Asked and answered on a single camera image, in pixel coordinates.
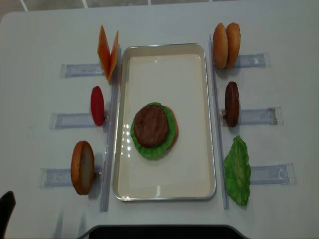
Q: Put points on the clear holder rail left bun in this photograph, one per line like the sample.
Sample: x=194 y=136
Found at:
x=50 y=178

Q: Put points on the bun slice lower left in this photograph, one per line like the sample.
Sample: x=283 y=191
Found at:
x=82 y=168

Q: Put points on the clear holder rail right buns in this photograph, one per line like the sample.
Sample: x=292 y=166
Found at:
x=253 y=60

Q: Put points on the orange cheese slice left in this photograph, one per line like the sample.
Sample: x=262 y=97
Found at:
x=104 y=52

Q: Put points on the clear holder rail cheese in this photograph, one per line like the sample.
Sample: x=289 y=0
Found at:
x=80 y=70

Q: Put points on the red tomato slice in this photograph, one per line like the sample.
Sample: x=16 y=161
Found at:
x=97 y=106

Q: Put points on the long clear rail right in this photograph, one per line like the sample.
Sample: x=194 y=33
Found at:
x=218 y=127

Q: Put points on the orange cheese slice right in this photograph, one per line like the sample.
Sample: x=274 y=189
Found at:
x=113 y=56

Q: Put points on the white rectangular metal tray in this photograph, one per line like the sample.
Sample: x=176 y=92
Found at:
x=174 y=76

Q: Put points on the clear holder rail patty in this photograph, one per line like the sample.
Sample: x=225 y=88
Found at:
x=271 y=116

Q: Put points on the bun slice upper right inner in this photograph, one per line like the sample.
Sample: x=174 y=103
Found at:
x=220 y=46

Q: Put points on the clear holder rail tomato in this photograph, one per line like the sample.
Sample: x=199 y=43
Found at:
x=63 y=121

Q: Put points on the brown meat patty on tray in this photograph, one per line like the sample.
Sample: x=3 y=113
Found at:
x=151 y=126

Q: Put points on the long clear rail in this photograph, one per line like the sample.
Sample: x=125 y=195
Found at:
x=106 y=182
x=218 y=127

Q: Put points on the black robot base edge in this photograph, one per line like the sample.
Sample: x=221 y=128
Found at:
x=164 y=232

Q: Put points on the orange cheese slice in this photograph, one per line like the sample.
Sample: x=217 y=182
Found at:
x=104 y=52
x=113 y=56

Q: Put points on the clear holder rail lettuce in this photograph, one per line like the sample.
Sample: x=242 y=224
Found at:
x=275 y=174

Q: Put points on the bun slice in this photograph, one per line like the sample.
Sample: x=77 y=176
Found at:
x=220 y=46
x=82 y=168

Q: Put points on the standing green lettuce leaf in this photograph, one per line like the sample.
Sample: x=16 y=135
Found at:
x=238 y=172

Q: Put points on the standing brown meat patty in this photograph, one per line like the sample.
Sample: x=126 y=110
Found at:
x=232 y=106

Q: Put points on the long clear rail left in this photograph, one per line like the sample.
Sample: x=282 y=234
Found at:
x=106 y=182

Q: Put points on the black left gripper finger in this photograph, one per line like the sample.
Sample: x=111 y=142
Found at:
x=7 y=204

